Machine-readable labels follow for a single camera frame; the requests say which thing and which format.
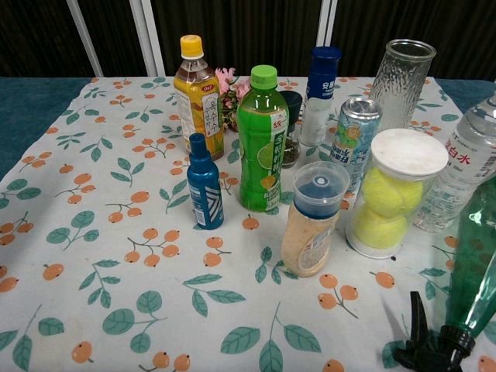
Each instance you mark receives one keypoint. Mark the black capped glass spice jar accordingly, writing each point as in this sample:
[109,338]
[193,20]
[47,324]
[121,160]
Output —
[290,151]

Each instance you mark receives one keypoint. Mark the white fruit print tablecloth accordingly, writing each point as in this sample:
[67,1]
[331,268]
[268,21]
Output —
[116,271]

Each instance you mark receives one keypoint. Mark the textured clear glass vase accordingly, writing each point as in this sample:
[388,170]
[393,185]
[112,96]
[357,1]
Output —
[399,89]

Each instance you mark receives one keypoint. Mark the seasoning bottle with clear cap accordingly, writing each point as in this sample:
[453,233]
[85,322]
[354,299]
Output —
[306,240]

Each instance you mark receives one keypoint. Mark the yellow tennis ball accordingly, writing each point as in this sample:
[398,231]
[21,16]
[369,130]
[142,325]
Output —
[379,228]
[387,190]

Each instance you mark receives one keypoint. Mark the green tea bottle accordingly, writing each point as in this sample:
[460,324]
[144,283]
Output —
[259,155]

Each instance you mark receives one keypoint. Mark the white frame post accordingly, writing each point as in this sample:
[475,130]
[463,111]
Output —
[85,38]
[149,38]
[325,23]

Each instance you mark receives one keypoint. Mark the white bottle with blue cap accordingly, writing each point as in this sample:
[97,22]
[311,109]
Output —
[321,89]

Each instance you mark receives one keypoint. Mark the blue spray bottle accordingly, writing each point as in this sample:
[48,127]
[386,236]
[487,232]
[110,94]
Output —
[203,193]

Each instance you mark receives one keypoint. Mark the green bottle with black sprayer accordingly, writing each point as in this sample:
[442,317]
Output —
[476,252]

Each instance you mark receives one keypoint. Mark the clear tube with white lid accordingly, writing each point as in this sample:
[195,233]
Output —
[407,151]

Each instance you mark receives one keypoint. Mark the pink artificial flowers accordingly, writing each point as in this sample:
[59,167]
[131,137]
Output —
[228,97]

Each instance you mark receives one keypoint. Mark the clear water bottle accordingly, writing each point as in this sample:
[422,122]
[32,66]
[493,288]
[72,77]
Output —
[438,201]

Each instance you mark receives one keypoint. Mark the yellow capped tea bottle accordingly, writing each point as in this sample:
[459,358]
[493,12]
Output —
[197,116]

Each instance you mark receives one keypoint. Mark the light blue drink can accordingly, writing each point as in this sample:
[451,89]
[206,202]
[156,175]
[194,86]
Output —
[348,143]

